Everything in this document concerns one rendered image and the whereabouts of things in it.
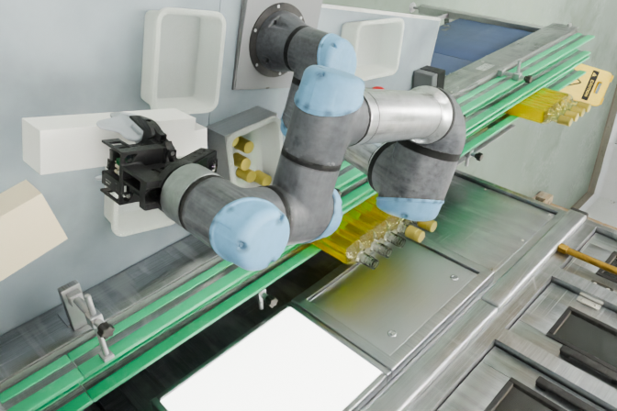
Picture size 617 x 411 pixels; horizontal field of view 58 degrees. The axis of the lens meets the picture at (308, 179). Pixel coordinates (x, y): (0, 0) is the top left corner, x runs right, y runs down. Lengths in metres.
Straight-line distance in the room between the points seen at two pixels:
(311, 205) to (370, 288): 0.92
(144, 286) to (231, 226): 0.79
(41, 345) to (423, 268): 0.99
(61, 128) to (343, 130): 0.38
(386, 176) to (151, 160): 0.45
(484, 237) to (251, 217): 1.34
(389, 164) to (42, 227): 0.67
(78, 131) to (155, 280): 0.63
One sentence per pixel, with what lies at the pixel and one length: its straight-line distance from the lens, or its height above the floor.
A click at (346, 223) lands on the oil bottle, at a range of 1.52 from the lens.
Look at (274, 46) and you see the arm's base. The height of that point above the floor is 0.82.
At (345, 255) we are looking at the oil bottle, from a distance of 1.45.
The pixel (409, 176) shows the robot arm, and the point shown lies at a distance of 0.98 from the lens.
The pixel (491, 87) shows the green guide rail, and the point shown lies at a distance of 2.17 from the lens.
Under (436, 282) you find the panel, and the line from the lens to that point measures 1.59.
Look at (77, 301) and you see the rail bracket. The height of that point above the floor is 0.89.
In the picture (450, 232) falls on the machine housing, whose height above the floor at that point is 1.10.
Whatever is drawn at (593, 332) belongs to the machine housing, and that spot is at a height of 1.59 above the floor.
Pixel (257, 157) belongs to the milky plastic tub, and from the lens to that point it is 1.51.
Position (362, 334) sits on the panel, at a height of 1.19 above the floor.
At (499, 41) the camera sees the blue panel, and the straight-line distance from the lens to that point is 2.70.
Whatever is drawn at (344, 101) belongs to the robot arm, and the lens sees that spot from 0.62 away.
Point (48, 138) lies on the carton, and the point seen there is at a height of 1.11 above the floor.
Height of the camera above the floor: 1.81
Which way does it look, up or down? 38 degrees down
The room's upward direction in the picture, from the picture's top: 116 degrees clockwise
